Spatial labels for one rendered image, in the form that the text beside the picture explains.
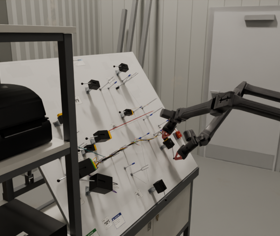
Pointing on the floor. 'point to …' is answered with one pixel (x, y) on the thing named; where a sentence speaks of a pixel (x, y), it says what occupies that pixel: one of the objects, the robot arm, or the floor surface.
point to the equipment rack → (68, 48)
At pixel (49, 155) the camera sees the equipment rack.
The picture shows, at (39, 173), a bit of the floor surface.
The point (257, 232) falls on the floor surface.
